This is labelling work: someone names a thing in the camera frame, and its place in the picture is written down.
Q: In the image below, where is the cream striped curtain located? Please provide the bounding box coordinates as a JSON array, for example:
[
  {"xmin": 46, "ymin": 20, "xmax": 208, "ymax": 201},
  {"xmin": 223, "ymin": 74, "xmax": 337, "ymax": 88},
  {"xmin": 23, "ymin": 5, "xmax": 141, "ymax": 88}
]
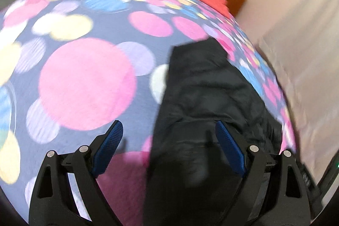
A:
[{"xmin": 256, "ymin": 0, "xmax": 339, "ymax": 163}]

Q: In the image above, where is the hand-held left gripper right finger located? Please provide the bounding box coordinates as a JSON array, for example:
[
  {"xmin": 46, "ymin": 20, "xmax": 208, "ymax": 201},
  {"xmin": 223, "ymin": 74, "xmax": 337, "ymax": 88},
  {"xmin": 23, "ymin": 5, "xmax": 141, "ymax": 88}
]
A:
[{"xmin": 214, "ymin": 120, "xmax": 311, "ymax": 226}]

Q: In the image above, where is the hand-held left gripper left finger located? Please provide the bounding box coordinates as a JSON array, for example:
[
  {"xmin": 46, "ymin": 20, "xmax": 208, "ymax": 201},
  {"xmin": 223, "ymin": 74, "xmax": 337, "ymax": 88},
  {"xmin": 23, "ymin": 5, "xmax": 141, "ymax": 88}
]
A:
[{"xmin": 28, "ymin": 120, "xmax": 125, "ymax": 226}]

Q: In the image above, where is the black puffer jacket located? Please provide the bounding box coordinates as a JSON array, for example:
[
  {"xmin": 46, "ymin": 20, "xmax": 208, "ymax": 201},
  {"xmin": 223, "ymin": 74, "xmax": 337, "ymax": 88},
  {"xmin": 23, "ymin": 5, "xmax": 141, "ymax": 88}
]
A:
[{"xmin": 143, "ymin": 38, "xmax": 284, "ymax": 226}]

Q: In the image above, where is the circle-patterned bed sheet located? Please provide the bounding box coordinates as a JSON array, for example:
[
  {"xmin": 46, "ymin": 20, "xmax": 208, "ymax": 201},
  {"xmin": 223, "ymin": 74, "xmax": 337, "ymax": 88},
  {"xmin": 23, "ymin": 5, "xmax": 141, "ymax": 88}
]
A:
[{"xmin": 0, "ymin": 0, "xmax": 297, "ymax": 218}]

